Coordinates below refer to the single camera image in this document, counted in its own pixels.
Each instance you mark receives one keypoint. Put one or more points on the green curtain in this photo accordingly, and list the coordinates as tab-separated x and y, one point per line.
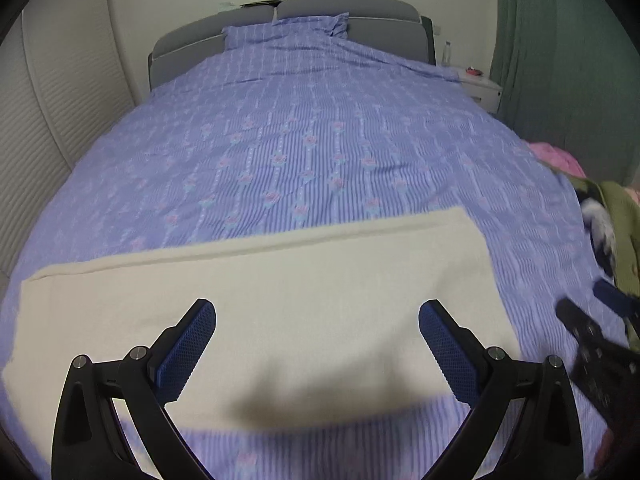
569	75

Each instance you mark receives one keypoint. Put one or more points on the cream white pants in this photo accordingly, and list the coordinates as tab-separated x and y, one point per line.
314	326

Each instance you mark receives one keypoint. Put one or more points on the white louvered wardrobe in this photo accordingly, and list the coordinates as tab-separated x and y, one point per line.
62	86

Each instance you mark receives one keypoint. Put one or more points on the olive green garment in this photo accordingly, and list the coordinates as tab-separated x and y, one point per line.
623	208

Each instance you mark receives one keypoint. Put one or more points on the purple floral duvet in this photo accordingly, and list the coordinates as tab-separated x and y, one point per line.
304	132

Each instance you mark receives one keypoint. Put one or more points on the white nightstand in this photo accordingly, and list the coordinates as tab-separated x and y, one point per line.
483	91

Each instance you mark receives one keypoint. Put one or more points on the black white garment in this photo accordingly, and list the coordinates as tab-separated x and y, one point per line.
599	225

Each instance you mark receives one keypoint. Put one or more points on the grey padded headboard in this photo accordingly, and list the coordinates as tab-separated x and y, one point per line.
391	26

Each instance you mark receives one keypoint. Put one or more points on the purple floral pillow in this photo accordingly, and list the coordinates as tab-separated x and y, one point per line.
236	37

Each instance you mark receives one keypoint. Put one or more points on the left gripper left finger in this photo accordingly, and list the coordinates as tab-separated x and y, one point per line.
88	440

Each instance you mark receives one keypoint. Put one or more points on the clear plastic bottle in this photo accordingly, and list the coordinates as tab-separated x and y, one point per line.
446	54

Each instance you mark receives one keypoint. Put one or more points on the pink garment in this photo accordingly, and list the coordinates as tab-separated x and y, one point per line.
557	158

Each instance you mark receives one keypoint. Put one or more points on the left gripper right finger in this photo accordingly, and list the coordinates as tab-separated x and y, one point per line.
545	442

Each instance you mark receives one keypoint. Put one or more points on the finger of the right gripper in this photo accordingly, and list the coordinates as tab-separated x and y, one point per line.
625	306
585	330

